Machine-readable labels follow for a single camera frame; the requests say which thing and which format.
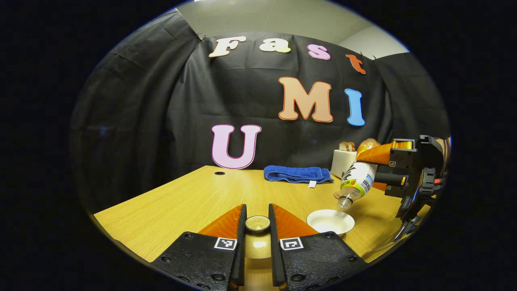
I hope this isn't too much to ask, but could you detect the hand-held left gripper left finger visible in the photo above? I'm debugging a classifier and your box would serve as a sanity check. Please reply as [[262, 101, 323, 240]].
[[150, 203, 248, 291]]

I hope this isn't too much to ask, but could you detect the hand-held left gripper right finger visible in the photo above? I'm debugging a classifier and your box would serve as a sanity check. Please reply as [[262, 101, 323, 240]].
[[268, 203, 369, 291]]

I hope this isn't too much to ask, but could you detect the white teacup lid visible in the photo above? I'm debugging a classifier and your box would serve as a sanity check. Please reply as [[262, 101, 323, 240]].
[[244, 215, 272, 259]]

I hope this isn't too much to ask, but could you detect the plastic water bottle orange drink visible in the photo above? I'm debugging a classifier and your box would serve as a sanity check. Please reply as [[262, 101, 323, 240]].
[[334, 138, 381, 211]]

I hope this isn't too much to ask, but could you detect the white toaster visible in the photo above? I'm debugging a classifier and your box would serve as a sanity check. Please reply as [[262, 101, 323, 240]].
[[330, 149, 358, 179]]

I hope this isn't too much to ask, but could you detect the blue folded towel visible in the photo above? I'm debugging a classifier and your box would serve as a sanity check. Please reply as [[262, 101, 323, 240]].
[[264, 165, 335, 189]]

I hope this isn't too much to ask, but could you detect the black backdrop cloth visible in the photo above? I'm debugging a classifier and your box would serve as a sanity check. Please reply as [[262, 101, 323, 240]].
[[69, 9, 451, 215]]

